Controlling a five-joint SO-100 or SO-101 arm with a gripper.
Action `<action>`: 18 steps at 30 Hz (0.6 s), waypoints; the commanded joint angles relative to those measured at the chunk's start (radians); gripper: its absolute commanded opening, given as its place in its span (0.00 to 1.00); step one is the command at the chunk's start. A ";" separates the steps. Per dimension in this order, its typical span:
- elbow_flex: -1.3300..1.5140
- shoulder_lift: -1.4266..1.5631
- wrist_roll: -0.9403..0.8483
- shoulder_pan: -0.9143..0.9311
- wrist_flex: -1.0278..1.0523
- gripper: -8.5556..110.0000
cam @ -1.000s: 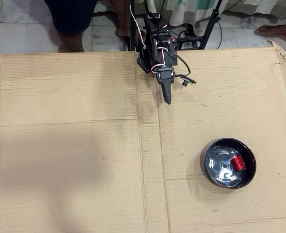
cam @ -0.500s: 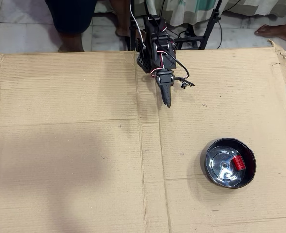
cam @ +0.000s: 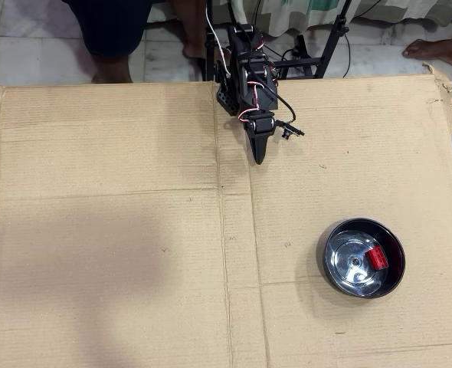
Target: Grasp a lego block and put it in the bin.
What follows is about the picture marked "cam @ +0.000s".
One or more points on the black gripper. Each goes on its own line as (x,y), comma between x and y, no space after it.
(261,127)

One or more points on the red lego block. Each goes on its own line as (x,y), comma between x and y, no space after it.
(376,258)

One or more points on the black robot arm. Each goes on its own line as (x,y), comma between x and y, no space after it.
(245,86)

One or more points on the black metal stand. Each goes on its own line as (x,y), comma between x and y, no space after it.
(331,42)

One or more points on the white plastic pipe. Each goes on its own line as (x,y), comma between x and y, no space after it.
(238,11)

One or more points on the black glossy round bowl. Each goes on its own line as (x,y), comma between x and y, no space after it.
(344,264)

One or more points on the bare leg below shorts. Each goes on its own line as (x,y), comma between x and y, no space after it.
(111,69)

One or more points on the brown cardboard sheet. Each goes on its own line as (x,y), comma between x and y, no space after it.
(95,191)

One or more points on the green white patterned bedsheet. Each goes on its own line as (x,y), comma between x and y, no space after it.
(402,11)

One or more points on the bare foot with anklet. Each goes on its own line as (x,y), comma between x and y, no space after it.
(436,51)

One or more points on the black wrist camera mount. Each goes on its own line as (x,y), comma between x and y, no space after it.
(287,129)

